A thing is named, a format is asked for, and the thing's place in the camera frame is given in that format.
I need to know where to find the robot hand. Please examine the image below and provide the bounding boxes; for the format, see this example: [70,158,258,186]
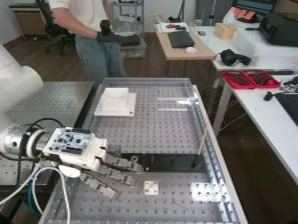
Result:
[42,127,144,201]

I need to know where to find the small white box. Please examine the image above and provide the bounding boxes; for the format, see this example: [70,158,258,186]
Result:
[93,87,138,118]

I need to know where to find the small white holder block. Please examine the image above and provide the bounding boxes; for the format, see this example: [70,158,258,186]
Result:
[142,180,160,196]

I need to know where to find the black plate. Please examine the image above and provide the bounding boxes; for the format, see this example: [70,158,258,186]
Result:
[118,152,207,173]

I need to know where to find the clear box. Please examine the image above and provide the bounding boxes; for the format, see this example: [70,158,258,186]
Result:
[38,77,250,224]

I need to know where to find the thin stick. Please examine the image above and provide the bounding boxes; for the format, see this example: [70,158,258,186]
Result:
[190,115,212,168]

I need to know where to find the person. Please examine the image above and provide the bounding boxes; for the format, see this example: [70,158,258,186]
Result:
[46,0,143,88]

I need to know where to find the wooden desk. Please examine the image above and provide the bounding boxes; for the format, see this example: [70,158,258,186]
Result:
[152,22,219,101]

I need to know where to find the black office chair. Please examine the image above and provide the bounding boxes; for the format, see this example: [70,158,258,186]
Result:
[33,0,77,56]

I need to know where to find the white mouse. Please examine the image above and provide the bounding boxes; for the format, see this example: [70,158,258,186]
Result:
[183,46,199,55]

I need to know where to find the black keyboard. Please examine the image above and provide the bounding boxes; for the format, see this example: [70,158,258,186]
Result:
[166,30,196,49]

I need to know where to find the red tray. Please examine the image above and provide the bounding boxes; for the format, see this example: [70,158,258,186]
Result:
[219,69,258,90]
[243,68,282,89]

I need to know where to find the white desk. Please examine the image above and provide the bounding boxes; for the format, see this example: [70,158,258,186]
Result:
[194,19,298,188]

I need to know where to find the black headphones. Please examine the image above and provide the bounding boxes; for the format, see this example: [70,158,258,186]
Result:
[218,48,252,67]

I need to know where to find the wooden block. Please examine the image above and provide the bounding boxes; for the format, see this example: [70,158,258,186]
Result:
[212,22,236,41]

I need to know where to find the black case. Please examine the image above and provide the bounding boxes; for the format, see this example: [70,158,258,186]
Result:
[258,12,298,48]

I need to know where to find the black cable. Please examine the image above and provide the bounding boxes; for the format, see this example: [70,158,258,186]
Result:
[25,117,66,134]

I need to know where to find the white cable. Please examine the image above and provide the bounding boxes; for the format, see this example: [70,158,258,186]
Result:
[0,165,73,224]

